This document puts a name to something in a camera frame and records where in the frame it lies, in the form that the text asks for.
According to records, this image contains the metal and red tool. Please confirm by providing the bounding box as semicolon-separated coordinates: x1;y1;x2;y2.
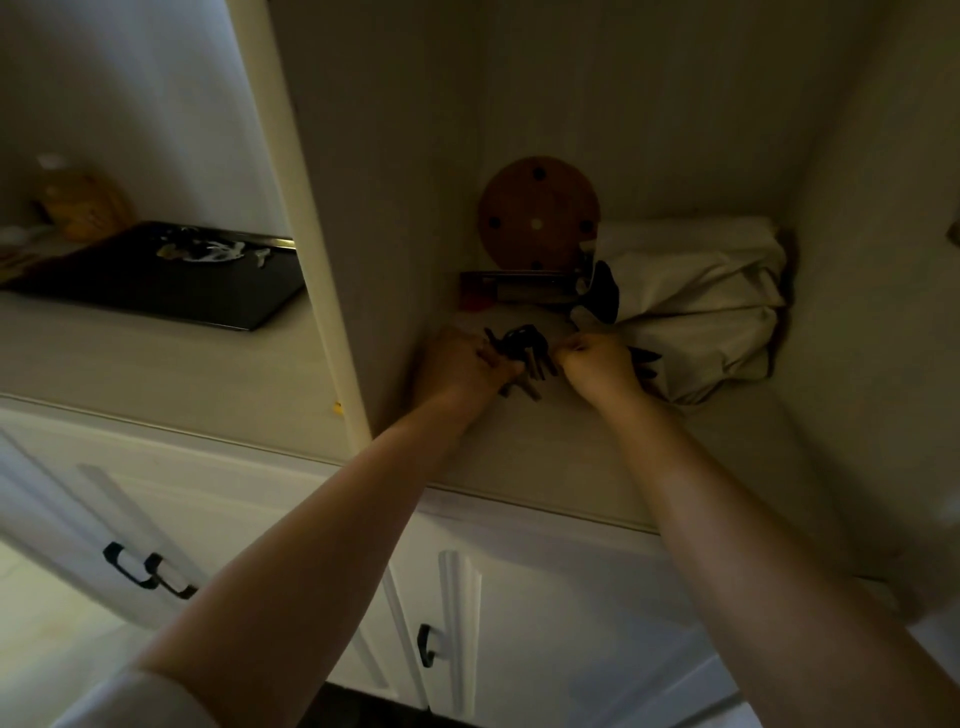
459;270;582;312

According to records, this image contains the yellow bottle with white cap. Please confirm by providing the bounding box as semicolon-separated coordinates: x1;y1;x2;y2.
33;153;136;243

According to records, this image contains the person's left hand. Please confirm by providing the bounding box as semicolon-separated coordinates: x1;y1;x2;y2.
411;327;525;413

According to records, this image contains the person's right forearm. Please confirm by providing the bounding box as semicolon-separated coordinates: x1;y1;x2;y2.
596;390;960;728

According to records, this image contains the white cloth bag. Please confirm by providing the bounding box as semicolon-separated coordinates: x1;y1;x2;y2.
567;216;789;406

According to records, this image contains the white cabinet door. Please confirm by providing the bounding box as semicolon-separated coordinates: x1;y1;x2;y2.
0;408;391;691
390;502;721;728

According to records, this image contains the person's left forearm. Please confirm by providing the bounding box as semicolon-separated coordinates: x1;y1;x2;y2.
133;393;481;728

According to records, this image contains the bunch of dark keys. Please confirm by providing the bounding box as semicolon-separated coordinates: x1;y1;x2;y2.
483;324;560;402

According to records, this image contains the person's right hand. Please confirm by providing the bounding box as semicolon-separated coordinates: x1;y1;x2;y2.
549;330;655;407

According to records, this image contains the black flat tray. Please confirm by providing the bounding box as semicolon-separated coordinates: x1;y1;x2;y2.
3;220;307;333

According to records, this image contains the round wooden board with holes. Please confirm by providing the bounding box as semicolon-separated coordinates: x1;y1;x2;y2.
477;156;602;273

